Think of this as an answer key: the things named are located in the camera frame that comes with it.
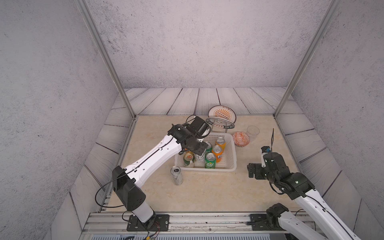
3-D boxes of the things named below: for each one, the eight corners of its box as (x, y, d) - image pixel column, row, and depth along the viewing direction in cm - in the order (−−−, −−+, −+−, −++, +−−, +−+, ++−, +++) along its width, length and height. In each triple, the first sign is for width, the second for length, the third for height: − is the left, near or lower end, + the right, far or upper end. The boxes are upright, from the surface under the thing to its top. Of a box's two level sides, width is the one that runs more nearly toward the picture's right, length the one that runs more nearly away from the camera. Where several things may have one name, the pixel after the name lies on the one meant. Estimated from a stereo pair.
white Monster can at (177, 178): (173, 186, 87) (170, 175, 76) (174, 177, 90) (171, 165, 79) (182, 186, 87) (180, 175, 76) (183, 177, 90) (181, 165, 79)
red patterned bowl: (238, 148, 102) (239, 145, 99) (230, 136, 109) (231, 133, 106) (250, 144, 104) (252, 141, 101) (242, 133, 111) (243, 129, 108)
